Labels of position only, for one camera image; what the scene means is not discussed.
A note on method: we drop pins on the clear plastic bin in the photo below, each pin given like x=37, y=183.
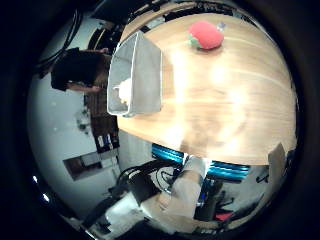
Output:
x=145, y=76

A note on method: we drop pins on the brown cardboard piece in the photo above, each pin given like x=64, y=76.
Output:
x=277, y=160

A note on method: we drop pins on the blue metal frame bar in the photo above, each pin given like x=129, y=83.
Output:
x=226, y=168

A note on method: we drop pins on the small grey object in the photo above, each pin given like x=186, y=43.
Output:
x=221, y=25

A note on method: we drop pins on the brown wooden drawer cabinet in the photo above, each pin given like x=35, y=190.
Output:
x=100, y=113

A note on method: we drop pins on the red strawberry plush toy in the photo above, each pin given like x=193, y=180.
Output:
x=206, y=35

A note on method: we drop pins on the white plush toy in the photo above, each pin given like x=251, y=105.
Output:
x=124, y=91

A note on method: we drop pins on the person in black shirt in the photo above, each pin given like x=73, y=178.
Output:
x=78, y=68

